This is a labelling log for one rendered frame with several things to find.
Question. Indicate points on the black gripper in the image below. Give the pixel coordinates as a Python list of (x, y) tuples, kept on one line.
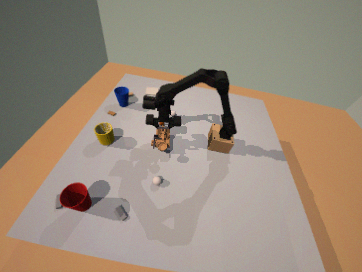
[(163, 117)]

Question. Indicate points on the yellow open cup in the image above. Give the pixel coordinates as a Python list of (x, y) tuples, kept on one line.
[(104, 132)]

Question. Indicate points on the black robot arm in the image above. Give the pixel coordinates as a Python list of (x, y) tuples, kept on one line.
[(217, 79)]

